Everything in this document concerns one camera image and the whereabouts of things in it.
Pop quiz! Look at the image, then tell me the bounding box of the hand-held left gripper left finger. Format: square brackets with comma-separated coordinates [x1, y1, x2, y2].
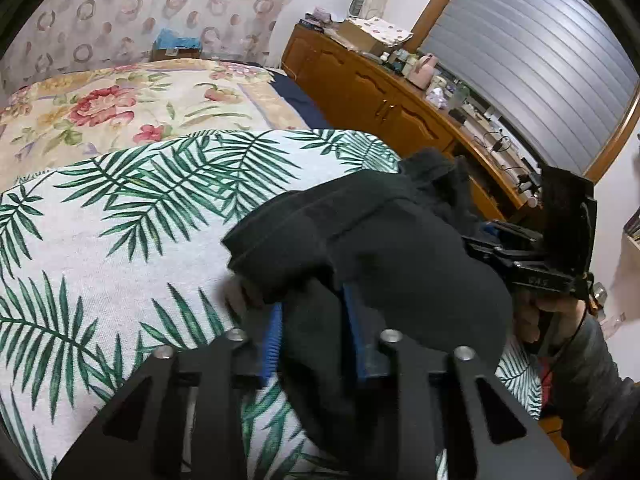
[52, 305, 286, 480]

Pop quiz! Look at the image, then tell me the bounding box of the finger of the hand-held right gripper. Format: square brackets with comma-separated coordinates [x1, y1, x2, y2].
[462, 220, 543, 266]

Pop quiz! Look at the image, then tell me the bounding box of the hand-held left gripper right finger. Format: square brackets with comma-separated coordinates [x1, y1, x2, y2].
[341, 282, 576, 480]

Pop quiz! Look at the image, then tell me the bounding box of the black garment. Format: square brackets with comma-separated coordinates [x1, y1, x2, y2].
[221, 147, 513, 466]

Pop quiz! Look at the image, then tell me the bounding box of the person's right forearm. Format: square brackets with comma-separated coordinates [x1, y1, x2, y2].
[540, 310, 640, 468]

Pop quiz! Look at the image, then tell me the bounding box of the person's right hand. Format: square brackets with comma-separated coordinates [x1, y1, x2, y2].
[512, 287, 561, 358]

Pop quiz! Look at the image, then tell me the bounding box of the palm leaf printed cloth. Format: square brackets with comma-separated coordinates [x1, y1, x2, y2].
[0, 129, 543, 480]

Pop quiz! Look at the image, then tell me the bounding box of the pink kettle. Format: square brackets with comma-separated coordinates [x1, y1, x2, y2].
[407, 52, 440, 88]

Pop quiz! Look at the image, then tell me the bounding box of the wooden cabinet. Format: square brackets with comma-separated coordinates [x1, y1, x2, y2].
[280, 22, 543, 221]

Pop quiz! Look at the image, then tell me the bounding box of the group of small bottles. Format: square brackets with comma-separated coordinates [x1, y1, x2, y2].
[380, 47, 421, 75]

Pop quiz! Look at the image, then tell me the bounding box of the navy bed sheet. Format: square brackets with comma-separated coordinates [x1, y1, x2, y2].
[250, 62, 333, 131]

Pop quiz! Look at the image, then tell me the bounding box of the floral patterned cloth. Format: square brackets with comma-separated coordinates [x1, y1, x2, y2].
[350, 16, 415, 43]

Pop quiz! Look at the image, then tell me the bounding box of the cardboard box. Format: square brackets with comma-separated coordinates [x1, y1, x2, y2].
[334, 20, 386, 56]

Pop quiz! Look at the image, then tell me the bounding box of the floral blanket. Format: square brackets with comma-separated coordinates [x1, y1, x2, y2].
[0, 57, 311, 193]

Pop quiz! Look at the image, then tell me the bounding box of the blue-topped box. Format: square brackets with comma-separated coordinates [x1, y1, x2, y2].
[151, 28, 202, 61]

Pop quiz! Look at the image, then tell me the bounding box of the black cable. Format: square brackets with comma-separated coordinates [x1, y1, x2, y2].
[477, 130, 516, 154]

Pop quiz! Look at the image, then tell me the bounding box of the ring patterned curtain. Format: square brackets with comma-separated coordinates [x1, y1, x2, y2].
[0, 0, 321, 93]

